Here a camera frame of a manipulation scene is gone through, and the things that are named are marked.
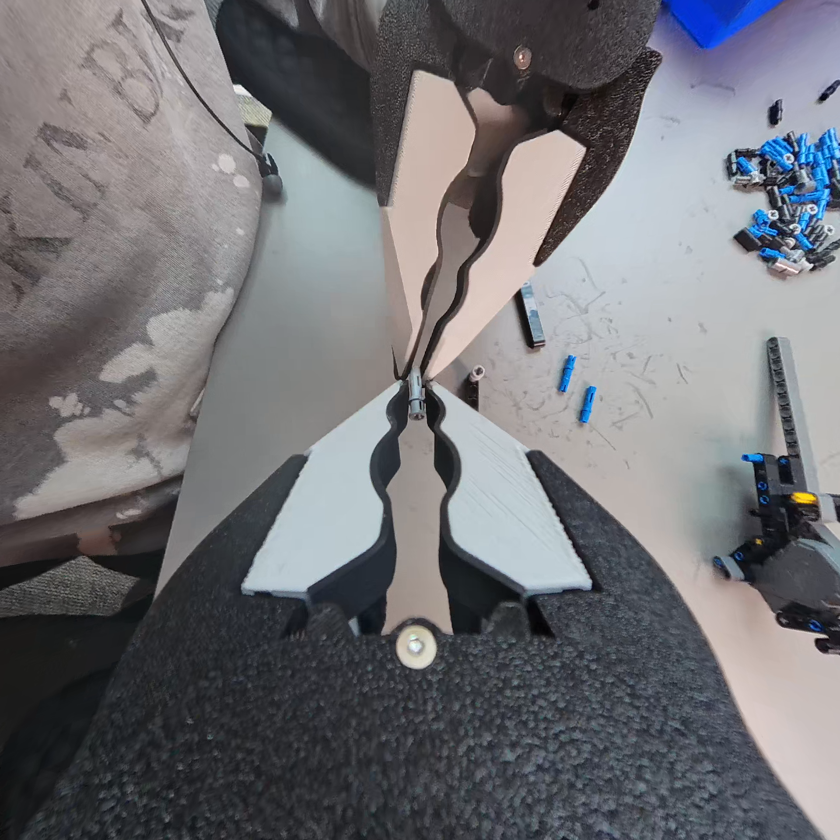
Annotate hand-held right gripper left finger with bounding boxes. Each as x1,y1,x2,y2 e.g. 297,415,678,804
241,381,410,603

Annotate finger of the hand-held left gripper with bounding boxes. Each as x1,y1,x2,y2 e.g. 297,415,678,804
419,130,588,382
380,69,478,380

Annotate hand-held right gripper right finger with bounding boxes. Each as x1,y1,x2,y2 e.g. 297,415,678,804
425,381,595,603

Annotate person's left forearm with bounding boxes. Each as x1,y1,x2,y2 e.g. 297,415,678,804
289,0,389,73

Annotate grey desk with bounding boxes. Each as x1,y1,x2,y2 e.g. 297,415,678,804
154,0,840,834

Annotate blue plastic bin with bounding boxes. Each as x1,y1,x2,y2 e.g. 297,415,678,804
661,0,788,50

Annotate dark cloth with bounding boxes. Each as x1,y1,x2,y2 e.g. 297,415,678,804
215,0,382,193

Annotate pile of blue black pins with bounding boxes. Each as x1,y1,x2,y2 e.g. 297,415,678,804
725,128,840,277

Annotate grey black brick-built toy model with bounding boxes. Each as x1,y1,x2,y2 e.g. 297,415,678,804
712,336,840,657

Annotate person's dark pants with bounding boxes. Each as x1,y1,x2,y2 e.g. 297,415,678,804
0,558,165,840

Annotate black drawstring cord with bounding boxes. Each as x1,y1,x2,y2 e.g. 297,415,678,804
140,0,284,193

